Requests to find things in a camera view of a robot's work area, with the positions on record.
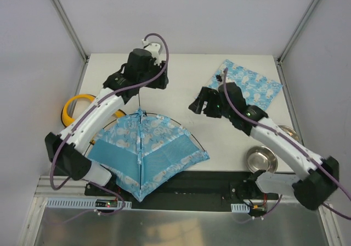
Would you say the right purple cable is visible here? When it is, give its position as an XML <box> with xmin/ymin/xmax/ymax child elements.
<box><xmin>221</xmin><ymin>67</ymin><xmax>351</xmax><ymax>225</ymax></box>

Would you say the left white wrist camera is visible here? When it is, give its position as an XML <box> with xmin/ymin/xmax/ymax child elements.
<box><xmin>142</xmin><ymin>39</ymin><xmax>163</xmax><ymax>60</ymax></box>

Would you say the blue snowman pet tent fabric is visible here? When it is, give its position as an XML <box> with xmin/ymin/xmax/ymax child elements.
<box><xmin>88</xmin><ymin>109</ymin><xmax>210</xmax><ymax>202</ymax></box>

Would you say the white cable duct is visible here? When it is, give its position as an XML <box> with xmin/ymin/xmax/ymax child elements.
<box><xmin>46</xmin><ymin>198</ymin><xmax>132</xmax><ymax>209</ymax></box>
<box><xmin>230</xmin><ymin>204</ymin><xmax>250</xmax><ymax>214</ymax></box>

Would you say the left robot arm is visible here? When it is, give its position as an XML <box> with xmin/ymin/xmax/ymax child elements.
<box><xmin>44</xmin><ymin>43</ymin><xmax>168</xmax><ymax>196</ymax></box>

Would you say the left white cable duct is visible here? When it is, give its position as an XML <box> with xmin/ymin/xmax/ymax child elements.
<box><xmin>46</xmin><ymin>198</ymin><xmax>132</xmax><ymax>209</ymax></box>

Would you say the black tent pole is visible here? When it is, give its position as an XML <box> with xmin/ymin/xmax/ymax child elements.
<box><xmin>85</xmin><ymin>110</ymin><xmax>205</xmax><ymax>155</ymax></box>
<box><xmin>138</xmin><ymin>95</ymin><xmax>144</xmax><ymax>192</ymax></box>

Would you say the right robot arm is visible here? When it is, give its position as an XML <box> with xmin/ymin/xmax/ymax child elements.
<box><xmin>189</xmin><ymin>82</ymin><xmax>339</xmax><ymax>210</ymax></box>

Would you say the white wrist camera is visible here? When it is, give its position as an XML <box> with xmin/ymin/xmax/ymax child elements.
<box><xmin>142</xmin><ymin>39</ymin><xmax>163</xmax><ymax>60</ymax></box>
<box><xmin>216</xmin><ymin>71</ymin><xmax>225</xmax><ymax>88</ymax></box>

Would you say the blue snowman tent mat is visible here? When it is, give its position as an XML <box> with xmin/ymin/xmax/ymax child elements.
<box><xmin>206</xmin><ymin>59</ymin><xmax>283</xmax><ymax>111</ymax></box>

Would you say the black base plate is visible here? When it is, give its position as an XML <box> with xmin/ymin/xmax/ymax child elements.
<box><xmin>84</xmin><ymin>167</ymin><xmax>284</xmax><ymax>210</ymax></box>

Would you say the right white cable duct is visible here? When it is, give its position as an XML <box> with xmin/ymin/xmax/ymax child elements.
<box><xmin>230</xmin><ymin>204</ymin><xmax>250</xmax><ymax>214</ymax></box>

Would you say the steel pet bowl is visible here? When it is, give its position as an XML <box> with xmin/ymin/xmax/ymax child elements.
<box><xmin>279</xmin><ymin>125</ymin><xmax>300</xmax><ymax>142</ymax></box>
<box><xmin>245</xmin><ymin>146</ymin><xmax>278</xmax><ymax>173</ymax></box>

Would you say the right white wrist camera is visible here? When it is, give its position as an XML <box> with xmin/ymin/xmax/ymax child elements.
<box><xmin>216</xmin><ymin>71</ymin><xmax>225</xmax><ymax>88</ymax></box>

